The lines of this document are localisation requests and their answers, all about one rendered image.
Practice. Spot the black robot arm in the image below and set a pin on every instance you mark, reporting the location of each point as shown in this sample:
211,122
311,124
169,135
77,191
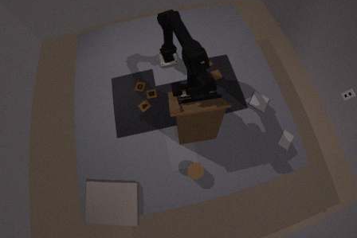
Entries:
192,53

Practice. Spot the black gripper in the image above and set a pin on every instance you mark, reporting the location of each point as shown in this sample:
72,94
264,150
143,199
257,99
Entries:
177,87

